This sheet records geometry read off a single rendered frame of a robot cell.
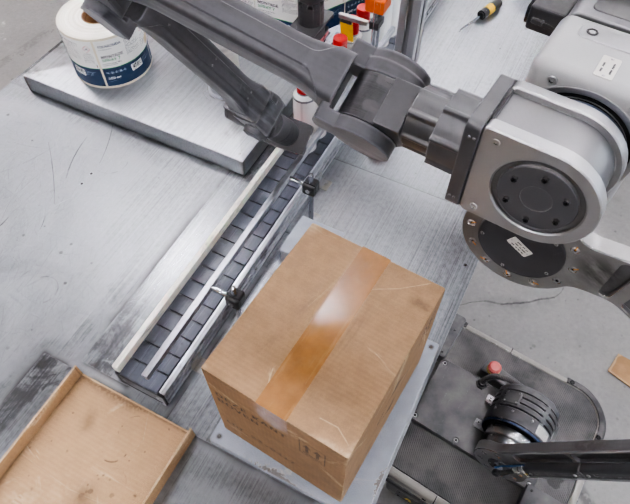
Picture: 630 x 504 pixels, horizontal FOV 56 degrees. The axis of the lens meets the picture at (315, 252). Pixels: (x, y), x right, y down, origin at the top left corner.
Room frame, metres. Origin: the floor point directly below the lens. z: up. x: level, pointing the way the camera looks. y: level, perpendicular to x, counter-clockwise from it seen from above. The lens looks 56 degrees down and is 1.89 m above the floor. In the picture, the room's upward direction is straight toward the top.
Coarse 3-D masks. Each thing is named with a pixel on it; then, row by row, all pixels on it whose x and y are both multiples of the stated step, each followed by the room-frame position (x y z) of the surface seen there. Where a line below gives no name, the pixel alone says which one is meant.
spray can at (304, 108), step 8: (296, 88) 1.00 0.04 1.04; (296, 96) 0.97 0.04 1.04; (304, 96) 0.97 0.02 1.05; (296, 104) 0.96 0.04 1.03; (304, 104) 0.96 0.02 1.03; (312, 104) 0.96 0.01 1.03; (296, 112) 0.97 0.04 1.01; (304, 112) 0.96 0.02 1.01; (312, 112) 0.96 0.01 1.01; (304, 120) 0.96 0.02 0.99; (312, 152) 0.96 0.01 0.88
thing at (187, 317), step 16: (352, 80) 1.12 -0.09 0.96; (320, 128) 0.96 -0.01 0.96; (288, 176) 0.82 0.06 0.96; (272, 192) 0.78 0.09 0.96; (256, 224) 0.70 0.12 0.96; (240, 240) 0.66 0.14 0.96; (224, 272) 0.59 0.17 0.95; (208, 288) 0.55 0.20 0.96; (192, 304) 0.51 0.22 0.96; (176, 336) 0.45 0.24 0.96; (160, 352) 0.42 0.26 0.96
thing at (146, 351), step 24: (288, 168) 0.92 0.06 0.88; (312, 168) 0.93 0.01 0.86; (264, 192) 0.84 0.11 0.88; (288, 192) 0.84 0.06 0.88; (240, 216) 0.78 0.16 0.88; (264, 216) 0.78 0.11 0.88; (216, 264) 0.65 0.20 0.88; (240, 264) 0.65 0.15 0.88; (192, 288) 0.60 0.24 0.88; (168, 312) 0.54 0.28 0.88; (192, 336) 0.49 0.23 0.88; (144, 360) 0.44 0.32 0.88; (168, 360) 0.44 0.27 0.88; (144, 384) 0.40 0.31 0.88
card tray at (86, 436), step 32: (64, 384) 0.40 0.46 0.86; (96, 384) 0.41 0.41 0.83; (64, 416) 0.35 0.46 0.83; (96, 416) 0.35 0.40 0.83; (128, 416) 0.35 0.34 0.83; (160, 416) 0.35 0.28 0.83; (32, 448) 0.29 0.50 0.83; (64, 448) 0.29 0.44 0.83; (96, 448) 0.29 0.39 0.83; (128, 448) 0.29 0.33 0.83; (160, 448) 0.29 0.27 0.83; (0, 480) 0.24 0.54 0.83; (32, 480) 0.24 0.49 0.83; (64, 480) 0.24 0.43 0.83; (96, 480) 0.24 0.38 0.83; (128, 480) 0.24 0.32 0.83; (160, 480) 0.23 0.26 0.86
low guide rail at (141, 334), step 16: (272, 160) 0.91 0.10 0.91; (256, 176) 0.86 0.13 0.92; (240, 208) 0.78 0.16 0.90; (224, 224) 0.73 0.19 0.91; (208, 240) 0.69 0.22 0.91; (192, 272) 0.62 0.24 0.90; (176, 288) 0.58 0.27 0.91; (160, 304) 0.54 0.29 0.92; (144, 336) 0.48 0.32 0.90; (128, 352) 0.44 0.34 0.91
